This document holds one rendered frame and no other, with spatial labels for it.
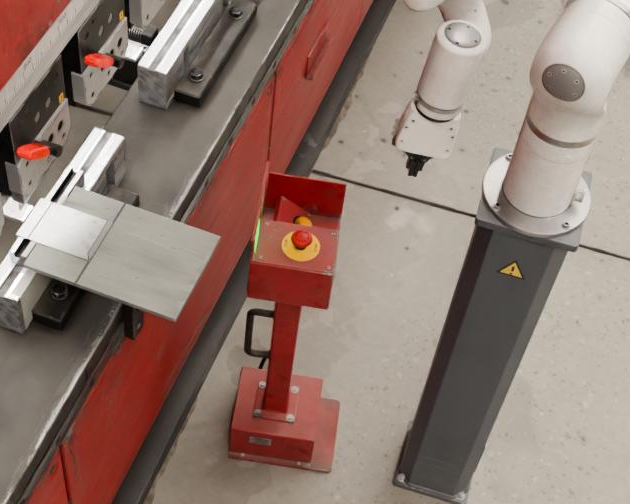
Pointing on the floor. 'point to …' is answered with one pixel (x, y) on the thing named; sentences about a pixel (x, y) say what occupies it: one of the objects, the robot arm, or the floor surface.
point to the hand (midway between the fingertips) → (415, 163)
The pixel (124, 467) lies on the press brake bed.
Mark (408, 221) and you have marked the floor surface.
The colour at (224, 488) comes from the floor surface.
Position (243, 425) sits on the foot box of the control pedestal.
